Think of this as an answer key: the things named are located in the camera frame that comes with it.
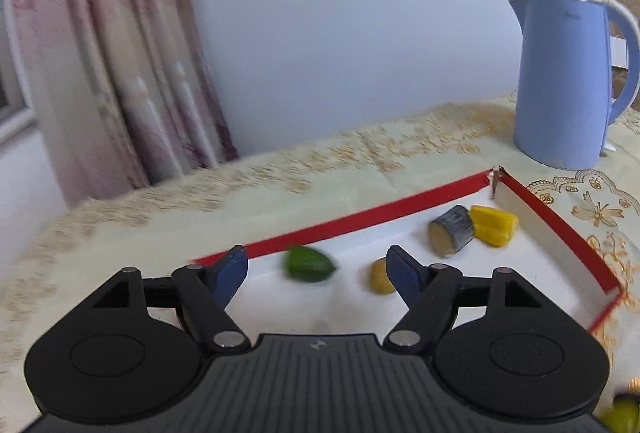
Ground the green cucumber end piece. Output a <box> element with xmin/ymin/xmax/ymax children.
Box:
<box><xmin>285</xmin><ymin>245</ymin><xmax>337</xmax><ymax>285</ymax></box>

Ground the white wall switch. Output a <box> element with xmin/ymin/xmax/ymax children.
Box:
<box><xmin>609</xmin><ymin>37</ymin><xmax>630</xmax><ymax>69</ymax></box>

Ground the light blue electric kettle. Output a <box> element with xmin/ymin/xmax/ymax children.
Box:
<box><xmin>508</xmin><ymin>0</ymin><xmax>640</xmax><ymax>171</ymax></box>

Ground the small yellow pepper piece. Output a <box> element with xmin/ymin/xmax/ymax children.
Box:
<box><xmin>469</xmin><ymin>206</ymin><xmax>520</xmax><ymax>248</ymax></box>

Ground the window with white frame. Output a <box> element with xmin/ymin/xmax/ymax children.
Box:
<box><xmin>0</xmin><ymin>38</ymin><xmax>38</xmax><ymax>146</ymax></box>

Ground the pink floral curtain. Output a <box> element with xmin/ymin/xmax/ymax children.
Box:
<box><xmin>0</xmin><ymin>0</ymin><xmax>240</xmax><ymax>209</ymax></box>

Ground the grey wooden log piece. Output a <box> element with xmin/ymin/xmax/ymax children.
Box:
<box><xmin>428</xmin><ymin>206</ymin><xmax>476</xmax><ymax>259</ymax></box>

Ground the red shallow box tray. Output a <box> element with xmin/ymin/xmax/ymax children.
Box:
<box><xmin>187</xmin><ymin>166</ymin><xmax>625</xmax><ymax>334</ymax></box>

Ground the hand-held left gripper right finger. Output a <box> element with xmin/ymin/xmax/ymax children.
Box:
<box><xmin>382</xmin><ymin>244</ymin><xmax>543</xmax><ymax>354</ymax></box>

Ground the green round fruit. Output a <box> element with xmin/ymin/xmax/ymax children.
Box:
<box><xmin>600</xmin><ymin>395</ymin><xmax>640</xmax><ymax>433</ymax></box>

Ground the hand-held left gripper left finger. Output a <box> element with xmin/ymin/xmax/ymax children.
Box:
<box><xmin>90</xmin><ymin>244</ymin><xmax>251</xmax><ymax>354</ymax></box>

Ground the yellowish longan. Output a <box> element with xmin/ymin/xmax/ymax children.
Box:
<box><xmin>369</xmin><ymin>258</ymin><xmax>398</xmax><ymax>295</ymax></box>

